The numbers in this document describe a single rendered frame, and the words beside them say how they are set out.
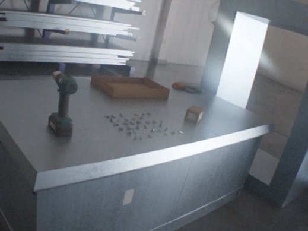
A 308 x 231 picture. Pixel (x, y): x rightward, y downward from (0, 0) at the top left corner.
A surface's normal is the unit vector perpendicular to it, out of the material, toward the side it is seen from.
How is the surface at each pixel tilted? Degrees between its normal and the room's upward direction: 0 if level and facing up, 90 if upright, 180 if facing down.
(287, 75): 90
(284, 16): 90
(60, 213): 90
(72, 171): 67
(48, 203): 90
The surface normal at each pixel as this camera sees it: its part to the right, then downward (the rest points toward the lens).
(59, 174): 0.69, -0.02
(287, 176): -0.76, 0.04
